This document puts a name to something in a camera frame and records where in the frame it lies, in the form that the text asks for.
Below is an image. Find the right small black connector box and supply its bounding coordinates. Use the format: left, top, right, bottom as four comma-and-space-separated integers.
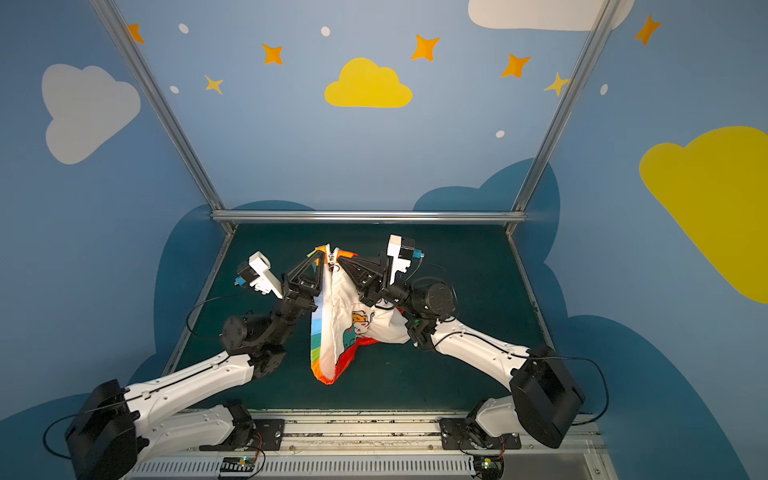
472, 456, 504, 480

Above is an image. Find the table edge rail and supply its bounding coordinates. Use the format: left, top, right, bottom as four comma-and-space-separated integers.
153, 221, 233, 375
504, 223, 555, 349

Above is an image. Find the rainbow and white kids jacket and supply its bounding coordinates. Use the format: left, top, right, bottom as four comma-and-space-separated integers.
310, 245, 409, 385

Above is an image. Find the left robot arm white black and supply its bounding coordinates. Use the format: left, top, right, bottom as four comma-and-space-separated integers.
64, 247, 327, 479

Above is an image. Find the right side table edge rail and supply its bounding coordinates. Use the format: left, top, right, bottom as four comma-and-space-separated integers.
504, 223, 555, 349

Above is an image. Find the left side table edge rail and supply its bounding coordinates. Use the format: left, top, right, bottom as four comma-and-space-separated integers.
153, 221, 233, 375

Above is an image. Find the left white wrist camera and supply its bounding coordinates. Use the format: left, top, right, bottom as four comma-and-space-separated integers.
234, 251, 283, 299

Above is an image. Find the back horizontal aluminium rail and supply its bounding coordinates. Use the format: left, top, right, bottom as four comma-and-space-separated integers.
211, 209, 526, 224

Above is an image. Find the left small circuit board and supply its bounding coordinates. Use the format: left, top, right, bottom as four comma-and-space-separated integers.
217, 456, 257, 479

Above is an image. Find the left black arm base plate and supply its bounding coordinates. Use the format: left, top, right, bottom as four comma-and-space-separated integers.
199, 419, 285, 452

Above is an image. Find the left slanted aluminium post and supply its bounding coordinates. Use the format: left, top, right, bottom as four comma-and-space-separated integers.
90, 0, 225, 210

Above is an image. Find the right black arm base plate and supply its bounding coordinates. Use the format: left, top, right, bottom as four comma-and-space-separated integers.
438, 418, 521, 451

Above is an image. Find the right slanted aluminium post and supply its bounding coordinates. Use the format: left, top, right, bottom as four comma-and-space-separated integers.
510, 0, 623, 224

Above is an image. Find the slanted aluminium post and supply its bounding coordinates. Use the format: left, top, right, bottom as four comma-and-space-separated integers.
90, 0, 225, 210
510, 0, 623, 224

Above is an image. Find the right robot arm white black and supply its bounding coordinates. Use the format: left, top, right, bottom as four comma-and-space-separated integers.
339, 257, 586, 450

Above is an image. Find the front aluminium rail frame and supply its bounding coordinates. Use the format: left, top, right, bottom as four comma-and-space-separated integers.
127, 410, 618, 479

